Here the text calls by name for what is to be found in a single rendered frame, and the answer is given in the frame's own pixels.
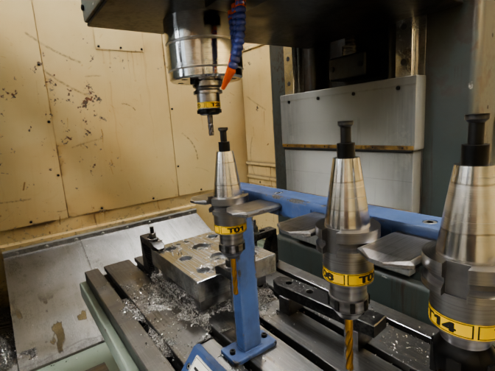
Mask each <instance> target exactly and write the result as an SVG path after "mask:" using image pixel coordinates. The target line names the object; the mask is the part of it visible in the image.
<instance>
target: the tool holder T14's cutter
mask: <svg viewBox="0 0 495 371"><path fill-rule="evenodd" d="M429 368H430V369H431V370H433V371H495V347H494V346H493V345H491V346H490V348H488V349H487V350H483V351H470V350H464V349H461V348H459V347H455V346H454V345H452V344H450V343H448V342H447V341H446V340H445V339H444V338H443V337H442V336H441V334H440V331H438V332H437V333H436V334H435V335H434V336H431V342H430V359H429Z"/></svg>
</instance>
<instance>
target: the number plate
mask: <svg viewBox="0 0 495 371"><path fill-rule="evenodd" d="M189 371H212V370H211V369H210V368H209V367H208V366H207V365H206V363H205V362H204V361H203V360H202V359H201V358H200V357H199V356H198V355H196V357H195V359H194V361H193V363H192V365H191V367H190V369H189Z"/></svg>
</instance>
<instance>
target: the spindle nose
mask: <svg viewBox="0 0 495 371"><path fill-rule="evenodd" d="M228 22H229V20H228V13H227V12H223V11H219V10H213V9H192V10H182V11H179V12H176V13H172V14H170V15H168V16H166V17H165V18H164V19H163V28H164V41H165V47H166V61H167V68H168V74H169V80H170V82H171V83H173V84H176V85H191V84H190V81H191V80H221V81H222V82H223V80H224V76H225V72H226V69H227V66H228V61H229V58H230V54H231V47H232V45H231V35H230V30H229V26H230V25H229V23H228ZM242 70H243V62H242V56H241V57H240V62H239V63H238V68H237V69H236V73H235V74H234V76H233V77H232V79H231V81H230V82H236V81H239V80H241V78H242Z"/></svg>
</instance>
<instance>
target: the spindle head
mask: <svg viewBox="0 0 495 371"><path fill-rule="evenodd" d="M459 4H463V0H266V1H265V2H263V3H261V4H259V5H258V6H256V7H254V8H252V9H250V10H248V11H247V12H245V14H246V19H245V20H246V25H245V28H246V30H245V32H244V33H245V38H244V41H245V43H256V44H264V45H271V46H285V47H292V48H300V49H310V48H314V47H316V46H321V45H323V44H327V43H331V42H334V41H336V40H341V39H343V38H348V37H351V36H354V35H358V34H361V33H364V32H369V31H371V30H374V29H378V28H382V27H385V26H389V25H391V24H396V22H397V21H401V20H404V19H407V18H412V17H414V18H416V17H419V16H422V15H426V14H429V13H433V12H436V11H439V10H444V9H446V8H449V7H453V6H457V5H459ZM192 9H208V8H206V7H205V0H81V10H82V13H83V18H84V22H86V23H87V26H88V27H97V28H105V29H119V30H126V31H134V32H148V33H155V34H162V35H164V28H163V19H164V18H165V17H166V16H168V15H170V14H172V13H176V12H179V11H182V10H192Z"/></svg>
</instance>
